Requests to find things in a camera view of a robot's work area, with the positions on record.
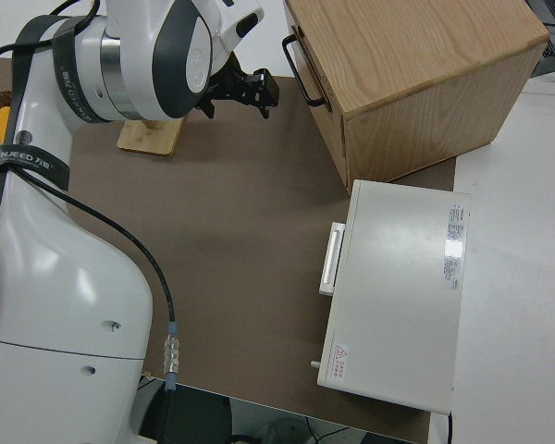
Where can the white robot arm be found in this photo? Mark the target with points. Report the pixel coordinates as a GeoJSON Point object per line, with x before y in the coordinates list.
{"type": "Point", "coordinates": [51, 277]}

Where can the wooden cabinet box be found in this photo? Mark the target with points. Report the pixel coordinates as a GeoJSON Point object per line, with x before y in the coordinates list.
{"type": "Point", "coordinates": [421, 83]}

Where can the wooden mug rack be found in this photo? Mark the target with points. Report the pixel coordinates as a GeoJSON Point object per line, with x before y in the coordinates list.
{"type": "Point", "coordinates": [148, 136]}

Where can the white toaster oven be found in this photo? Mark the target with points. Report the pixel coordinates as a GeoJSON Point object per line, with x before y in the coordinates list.
{"type": "Point", "coordinates": [393, 287]}

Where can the brown table mat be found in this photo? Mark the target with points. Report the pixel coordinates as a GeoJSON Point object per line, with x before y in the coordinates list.
{"type": "Point", "coordinates": [240, 208]}

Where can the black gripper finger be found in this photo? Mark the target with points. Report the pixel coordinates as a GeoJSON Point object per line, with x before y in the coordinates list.
{"type": "Point", "coordinates": [266, 90]}
{"type": "Point", "coordinates": [208, 105]}

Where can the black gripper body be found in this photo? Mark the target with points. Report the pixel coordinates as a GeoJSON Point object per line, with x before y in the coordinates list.
{"type": "Point", "coordinates": [236, 90]}

